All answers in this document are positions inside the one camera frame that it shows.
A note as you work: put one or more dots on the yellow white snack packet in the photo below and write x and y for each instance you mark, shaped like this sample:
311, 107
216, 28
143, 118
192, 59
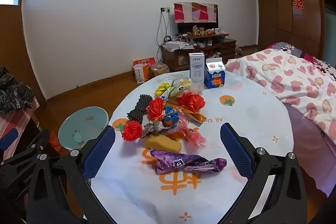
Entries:
181, 86

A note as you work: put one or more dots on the red paper decoration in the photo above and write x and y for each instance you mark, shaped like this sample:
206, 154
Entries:
298, 2

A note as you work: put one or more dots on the white printed tablecloth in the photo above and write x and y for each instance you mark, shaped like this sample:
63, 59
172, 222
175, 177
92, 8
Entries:
249, 113

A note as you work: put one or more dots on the brown wooden wardrobe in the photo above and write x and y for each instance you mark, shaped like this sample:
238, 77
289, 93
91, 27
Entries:
302, 3

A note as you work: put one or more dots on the white mug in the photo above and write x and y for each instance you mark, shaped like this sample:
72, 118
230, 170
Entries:
217, 30

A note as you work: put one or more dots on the pink heart print blanket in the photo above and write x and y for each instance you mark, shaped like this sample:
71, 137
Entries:
288, 82

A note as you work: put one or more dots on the purple bed sheet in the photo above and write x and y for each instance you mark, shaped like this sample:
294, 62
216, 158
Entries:
309, 140

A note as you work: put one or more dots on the orange snack wrapper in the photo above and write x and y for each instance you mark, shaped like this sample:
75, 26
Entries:
195, 116

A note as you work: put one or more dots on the blue white milk carton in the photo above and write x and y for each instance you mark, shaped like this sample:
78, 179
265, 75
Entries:
215, 77

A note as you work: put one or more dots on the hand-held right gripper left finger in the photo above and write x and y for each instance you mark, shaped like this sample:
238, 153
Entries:
101, 150

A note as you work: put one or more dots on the wall socket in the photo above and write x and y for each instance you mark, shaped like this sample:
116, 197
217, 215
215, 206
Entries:
166, 9

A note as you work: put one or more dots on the wooden television cabinet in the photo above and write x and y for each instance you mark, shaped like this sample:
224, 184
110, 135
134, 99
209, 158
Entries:
178, 56

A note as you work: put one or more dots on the orange cardboard box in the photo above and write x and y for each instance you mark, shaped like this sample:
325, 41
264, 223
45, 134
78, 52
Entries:
147, 61

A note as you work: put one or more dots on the red crinkled wrapper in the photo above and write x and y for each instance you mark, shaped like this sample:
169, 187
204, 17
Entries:
155, 108

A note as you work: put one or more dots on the red plastic bag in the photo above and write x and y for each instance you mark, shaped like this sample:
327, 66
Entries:
190, 102

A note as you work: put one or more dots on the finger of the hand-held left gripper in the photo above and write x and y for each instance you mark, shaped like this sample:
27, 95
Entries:
8, 137

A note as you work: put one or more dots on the red pink patchwork cloth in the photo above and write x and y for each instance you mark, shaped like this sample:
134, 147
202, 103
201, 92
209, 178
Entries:
194, 12

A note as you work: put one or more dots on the pink striped cloth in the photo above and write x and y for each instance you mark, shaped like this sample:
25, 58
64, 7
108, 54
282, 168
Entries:
13, 121

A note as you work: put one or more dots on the purple foil wrapper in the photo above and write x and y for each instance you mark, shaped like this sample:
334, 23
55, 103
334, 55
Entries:
170, 161

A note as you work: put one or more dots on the white paper bag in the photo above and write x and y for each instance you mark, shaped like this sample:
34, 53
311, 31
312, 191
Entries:
141, 74

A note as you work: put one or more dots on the white flat box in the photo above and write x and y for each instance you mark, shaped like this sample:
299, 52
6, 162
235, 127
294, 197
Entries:
173, 45

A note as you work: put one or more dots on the tall white carton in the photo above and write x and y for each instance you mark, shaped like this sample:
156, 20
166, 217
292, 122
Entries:
197, 69

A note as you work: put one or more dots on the pink clear plastic wrapper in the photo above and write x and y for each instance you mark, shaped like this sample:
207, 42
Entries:
194, 136

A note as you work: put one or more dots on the black plastic bag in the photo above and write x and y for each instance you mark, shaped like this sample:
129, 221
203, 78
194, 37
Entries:
14, 92

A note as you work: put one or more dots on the blue snack packet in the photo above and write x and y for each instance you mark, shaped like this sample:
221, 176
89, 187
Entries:
170, 115

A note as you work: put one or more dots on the brown wooden door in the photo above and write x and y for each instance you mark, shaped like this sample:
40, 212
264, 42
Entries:
15, 43

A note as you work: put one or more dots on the light blue bin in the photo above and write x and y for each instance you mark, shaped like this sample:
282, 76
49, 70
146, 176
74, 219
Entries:
86, 113

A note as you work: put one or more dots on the black television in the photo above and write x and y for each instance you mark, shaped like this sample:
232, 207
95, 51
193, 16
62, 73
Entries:
197, 26

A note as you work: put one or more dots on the yellow bucket in plastic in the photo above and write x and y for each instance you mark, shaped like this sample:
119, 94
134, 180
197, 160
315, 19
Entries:
159, 70

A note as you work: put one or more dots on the orange cloth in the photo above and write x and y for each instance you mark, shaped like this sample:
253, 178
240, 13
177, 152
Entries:
55, 141

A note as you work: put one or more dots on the clear plastic wrap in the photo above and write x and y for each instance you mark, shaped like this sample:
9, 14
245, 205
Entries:
197, 88

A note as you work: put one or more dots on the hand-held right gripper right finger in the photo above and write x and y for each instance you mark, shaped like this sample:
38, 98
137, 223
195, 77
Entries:
235, 150

